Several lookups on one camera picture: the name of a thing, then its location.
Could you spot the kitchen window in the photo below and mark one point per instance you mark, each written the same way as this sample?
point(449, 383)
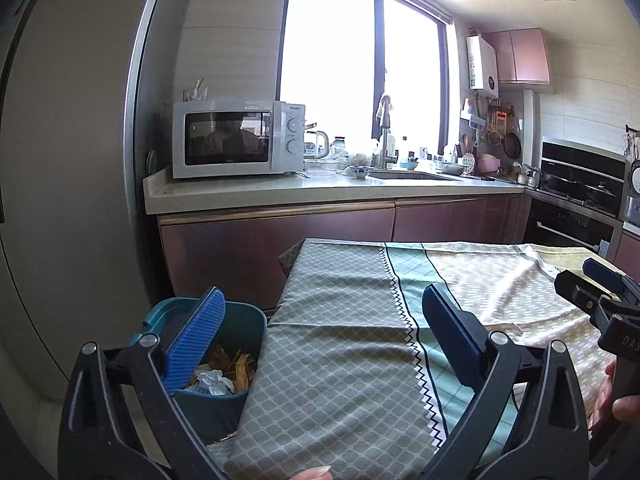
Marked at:
point(330, 60)

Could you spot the black wok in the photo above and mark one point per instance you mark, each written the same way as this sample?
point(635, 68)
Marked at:
point(562, 182)

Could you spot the blue and white bowl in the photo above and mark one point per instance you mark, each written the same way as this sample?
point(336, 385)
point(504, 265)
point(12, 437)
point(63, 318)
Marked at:
point(360, 172)

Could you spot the hanging frying pan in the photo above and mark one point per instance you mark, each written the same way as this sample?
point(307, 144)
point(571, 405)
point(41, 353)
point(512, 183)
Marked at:
point(512, 146)

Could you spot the teal trash bin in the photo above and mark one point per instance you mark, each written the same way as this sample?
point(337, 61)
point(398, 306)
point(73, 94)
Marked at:
point(240, 320)

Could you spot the pink wall cabinet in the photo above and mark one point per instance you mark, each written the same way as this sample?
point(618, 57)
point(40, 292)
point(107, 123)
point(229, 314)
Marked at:
point(520, 57)

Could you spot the person's right hand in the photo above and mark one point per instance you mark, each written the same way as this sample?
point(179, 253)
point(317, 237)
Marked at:
point(627, 407)

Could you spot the beige kitchen countertop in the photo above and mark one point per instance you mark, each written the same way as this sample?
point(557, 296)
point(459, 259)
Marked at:
point(300, 190)

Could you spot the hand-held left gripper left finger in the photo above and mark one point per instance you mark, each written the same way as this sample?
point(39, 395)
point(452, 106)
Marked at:
point(197, 340)

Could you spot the steel kitchen sink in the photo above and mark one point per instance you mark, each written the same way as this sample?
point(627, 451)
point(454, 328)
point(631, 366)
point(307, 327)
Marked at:
point(415, 176)

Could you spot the white round appliance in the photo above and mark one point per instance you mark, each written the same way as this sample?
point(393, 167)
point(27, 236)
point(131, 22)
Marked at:
point(631, 190)

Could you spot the white dotted strainer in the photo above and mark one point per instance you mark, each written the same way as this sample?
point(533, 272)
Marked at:
point(468, 161)

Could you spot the white microwave oven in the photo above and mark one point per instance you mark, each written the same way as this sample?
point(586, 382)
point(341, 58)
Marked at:
point(225, 140)

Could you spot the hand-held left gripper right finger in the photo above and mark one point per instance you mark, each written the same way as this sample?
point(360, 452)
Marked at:
point(452, 332)

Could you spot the clear glass bowl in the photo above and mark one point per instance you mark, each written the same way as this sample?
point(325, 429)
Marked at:
point(321, 167)

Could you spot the white tissue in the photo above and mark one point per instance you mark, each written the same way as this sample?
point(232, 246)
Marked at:
point(215, 382)

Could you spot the white water heater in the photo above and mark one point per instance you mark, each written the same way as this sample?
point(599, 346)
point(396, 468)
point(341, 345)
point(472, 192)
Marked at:
point(482, 62)

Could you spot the grey refrigerator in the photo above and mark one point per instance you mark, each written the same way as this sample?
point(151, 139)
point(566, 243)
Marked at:
point(70, 160)

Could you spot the pink base cabinets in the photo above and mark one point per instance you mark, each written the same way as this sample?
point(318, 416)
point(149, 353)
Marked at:
point(300, 235)

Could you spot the patterned green yellow tablecloth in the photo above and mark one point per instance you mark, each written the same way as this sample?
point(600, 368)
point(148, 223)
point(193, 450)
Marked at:
point(340, 340)

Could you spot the black built-in oven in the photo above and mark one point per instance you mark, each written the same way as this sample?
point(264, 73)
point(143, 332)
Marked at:
point(565, 225)

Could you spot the glass jar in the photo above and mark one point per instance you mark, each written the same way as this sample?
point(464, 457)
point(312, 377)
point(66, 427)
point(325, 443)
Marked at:
point(340, 146)

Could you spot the white wall pipe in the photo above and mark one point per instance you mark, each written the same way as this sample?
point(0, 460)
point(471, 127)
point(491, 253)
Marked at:
point(530, 125)

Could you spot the steel kitchen faucet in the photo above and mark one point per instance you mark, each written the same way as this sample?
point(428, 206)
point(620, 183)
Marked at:
point(384, 130)

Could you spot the plastic bag of food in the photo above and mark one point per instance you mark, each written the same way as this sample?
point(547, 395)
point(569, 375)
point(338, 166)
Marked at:
point(362, 152)

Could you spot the small orange peel strip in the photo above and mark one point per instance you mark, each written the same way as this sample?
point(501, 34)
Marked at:
point(244, 372)

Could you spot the white plugs on wall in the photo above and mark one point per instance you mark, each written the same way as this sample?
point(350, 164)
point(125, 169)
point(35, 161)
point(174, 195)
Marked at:
point(196, 91)

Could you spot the white soap bottle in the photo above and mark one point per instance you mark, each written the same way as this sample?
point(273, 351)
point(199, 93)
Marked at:
point(392, 145)

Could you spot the person's left hand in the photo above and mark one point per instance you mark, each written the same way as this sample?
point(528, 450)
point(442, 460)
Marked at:
point(314, 475)

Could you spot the black lidded pan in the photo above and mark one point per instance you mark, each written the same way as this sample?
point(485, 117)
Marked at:
point(600, 194)

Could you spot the black range hood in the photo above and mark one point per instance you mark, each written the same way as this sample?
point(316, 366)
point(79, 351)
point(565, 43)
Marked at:
point(580, 157)

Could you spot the pink pot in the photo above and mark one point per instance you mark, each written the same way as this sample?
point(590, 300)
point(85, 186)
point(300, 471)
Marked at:
point(487, 165)

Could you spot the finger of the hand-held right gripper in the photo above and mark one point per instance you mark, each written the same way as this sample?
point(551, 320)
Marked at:
point(577, 290)
point(602, 271)

